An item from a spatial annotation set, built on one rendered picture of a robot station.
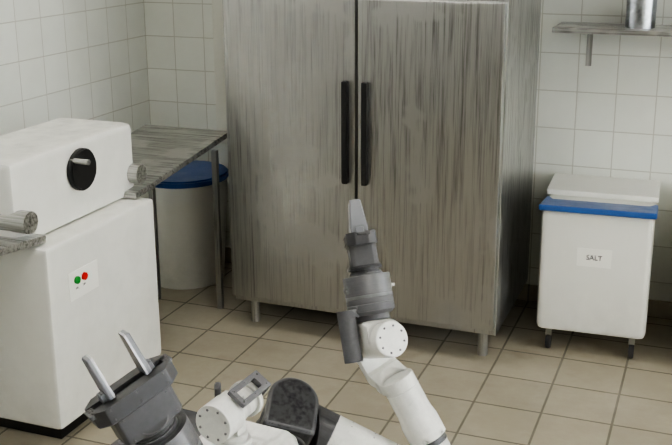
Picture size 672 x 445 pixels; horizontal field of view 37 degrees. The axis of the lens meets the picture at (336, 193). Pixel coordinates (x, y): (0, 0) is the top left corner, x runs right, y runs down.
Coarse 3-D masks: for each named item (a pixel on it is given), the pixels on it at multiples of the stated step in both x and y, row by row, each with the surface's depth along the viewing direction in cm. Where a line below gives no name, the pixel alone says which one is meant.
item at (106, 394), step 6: (84, 360) 124; (90, 360) 123; (90, 366) 123; (96, 366) 124; (90, 372) 124; (96, 372) 124; (96, 378) 124; (102, 378) 124; (96, 384) 126; (102, 384) 124; (102, 390) 125; (108, 390) 124; (102, 396) 125; (108, 396) 124; (114, 396) 125; (102, 402) 125
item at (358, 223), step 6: (354, 204) 184; (360, 204) 184; (354, 210) 184; (360, 210) 184; (354, 216) 184; (360, 216) 184; (354, 222) 184; (360, 222) 184; (366, 222) 184; (354, 228) 184; (360, 228) 183; (366, 228) 184
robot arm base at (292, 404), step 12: (276, 384) 186; (288, 384) 186; (300, 384) 187; (276, 396) 184; (288, 396) 185; (300, 396) 185; (312, 396) 186; (276, 408) 182; (288, 408) 183; (300, 408) 184; (312, 408) 184; (264, 420) 180; (276, 420) 180; (288, 420) 181; (300, 420) 182; (312, 420) 183; (300, 432) 181; (312, 432) 181; (300, 444) 183
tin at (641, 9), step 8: (632, 0) 485; (640, 0) 482; (648, 0) 482; (656, 0) 485; (632, 8) 485; (640, 8) 483; (648, 8) 483; (656, 8) 487; (632, 16) 486; (640, 16) 484; (648, 16) 484; (632, 24) 487; (640, 24) 485; (648, 24) 485
